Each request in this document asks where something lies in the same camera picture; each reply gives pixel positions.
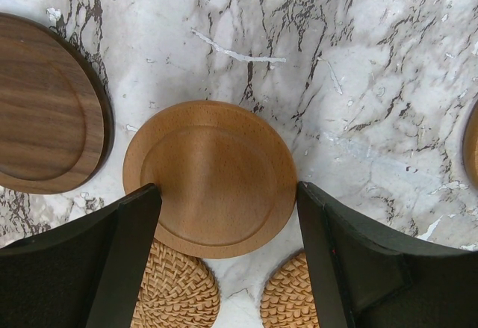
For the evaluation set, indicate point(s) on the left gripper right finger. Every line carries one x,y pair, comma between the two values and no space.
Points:
366,274

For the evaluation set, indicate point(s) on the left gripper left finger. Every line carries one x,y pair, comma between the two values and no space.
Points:
85,273

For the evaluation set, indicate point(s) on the woven rattan coaster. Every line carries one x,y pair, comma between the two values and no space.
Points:
177,290
287,299

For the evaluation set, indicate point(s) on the dark brown wooden coaster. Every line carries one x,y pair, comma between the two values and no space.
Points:
57,123

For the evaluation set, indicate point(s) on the light wooden front coaster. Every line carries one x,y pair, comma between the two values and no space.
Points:
469,146

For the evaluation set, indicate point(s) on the light wooden coaster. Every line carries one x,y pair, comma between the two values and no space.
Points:
226,177
469,146

